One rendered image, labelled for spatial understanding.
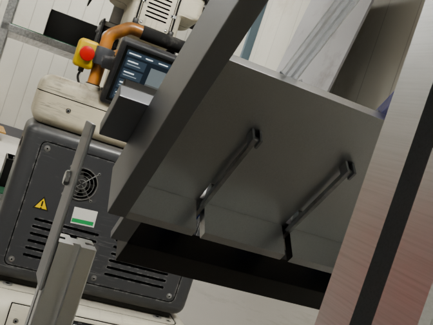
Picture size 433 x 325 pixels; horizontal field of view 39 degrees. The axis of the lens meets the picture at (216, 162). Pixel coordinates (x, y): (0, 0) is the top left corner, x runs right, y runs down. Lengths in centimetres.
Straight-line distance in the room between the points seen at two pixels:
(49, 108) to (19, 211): 26
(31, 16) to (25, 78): 79
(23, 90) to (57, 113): 688
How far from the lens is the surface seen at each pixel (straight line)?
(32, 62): 844
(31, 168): 157
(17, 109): 845
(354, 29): 476
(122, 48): 151
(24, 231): 160
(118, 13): 211
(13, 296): 159
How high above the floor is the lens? 78
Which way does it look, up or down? 2 degrees down
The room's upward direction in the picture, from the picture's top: 18 degrees clockwise
